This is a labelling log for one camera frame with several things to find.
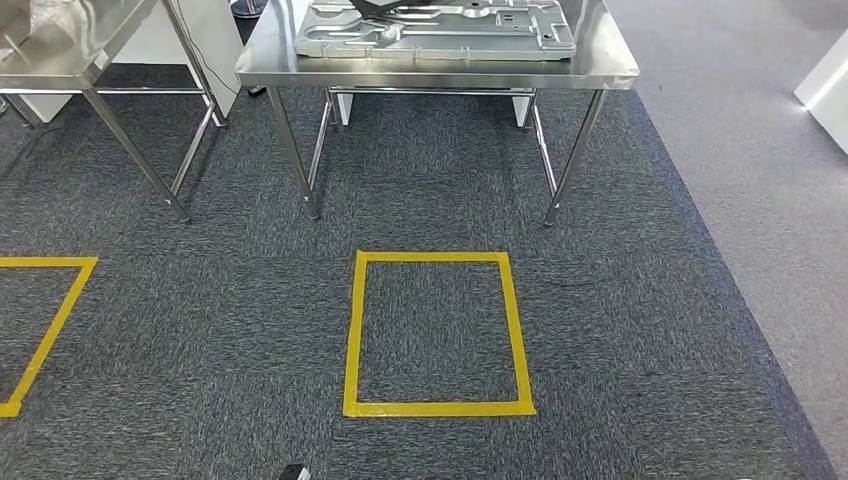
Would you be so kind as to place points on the black plastic license plate frame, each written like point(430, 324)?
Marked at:
point(384, 5)

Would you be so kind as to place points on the stainless steel workbench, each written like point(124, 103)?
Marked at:
point(430, 73)

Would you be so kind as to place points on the white desk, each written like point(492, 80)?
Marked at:
point(344, 106)

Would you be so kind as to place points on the yellow floor tape square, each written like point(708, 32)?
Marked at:
point(53, 262)
point(437, 409)

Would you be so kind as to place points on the stamped grey metal panel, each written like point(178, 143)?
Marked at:
point(430, 40)

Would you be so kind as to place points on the chrome stanchion with round base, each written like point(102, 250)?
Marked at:
point(246, 6)

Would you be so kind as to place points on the white cabinet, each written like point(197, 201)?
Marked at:
point(146, 40)

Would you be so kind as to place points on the stainless steel side table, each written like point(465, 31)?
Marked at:
point(46, 60)

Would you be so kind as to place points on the white box panel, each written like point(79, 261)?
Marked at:
point(828, 86)

